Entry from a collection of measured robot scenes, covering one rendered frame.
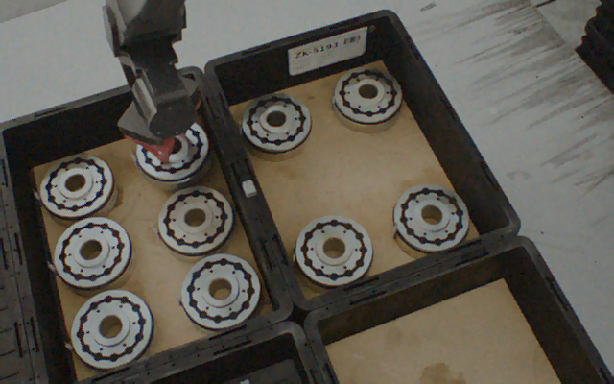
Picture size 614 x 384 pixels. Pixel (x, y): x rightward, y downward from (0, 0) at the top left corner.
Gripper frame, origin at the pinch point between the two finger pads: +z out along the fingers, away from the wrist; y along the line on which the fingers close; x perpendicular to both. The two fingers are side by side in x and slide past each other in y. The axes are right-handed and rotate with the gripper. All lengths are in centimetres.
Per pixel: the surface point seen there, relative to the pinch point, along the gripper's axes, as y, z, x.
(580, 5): 149, 88, -52
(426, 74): 22.6, -3.7, -28.9
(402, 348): -11.9, 7.0, -39.1
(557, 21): 138, 88, -47
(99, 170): -6.5, 3.2, 8.8
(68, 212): -14.1, 2.9, 8.8
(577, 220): 23, 20, -57
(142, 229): -11.0, 6.3, -0.4
